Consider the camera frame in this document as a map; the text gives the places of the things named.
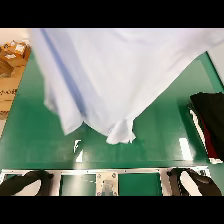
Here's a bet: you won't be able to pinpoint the white shirt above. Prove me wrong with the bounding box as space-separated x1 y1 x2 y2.
30 28 224 146

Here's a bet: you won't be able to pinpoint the red garment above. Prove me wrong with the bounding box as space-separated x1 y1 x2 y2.
196 114 218 158

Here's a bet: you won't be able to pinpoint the black garment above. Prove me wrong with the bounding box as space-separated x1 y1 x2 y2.
189 91 224 162

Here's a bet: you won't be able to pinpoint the cardboard boxes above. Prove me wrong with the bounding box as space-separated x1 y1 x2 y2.
0 39 32 121

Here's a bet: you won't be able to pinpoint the silver frame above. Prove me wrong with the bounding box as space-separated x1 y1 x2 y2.
0 165 212 197

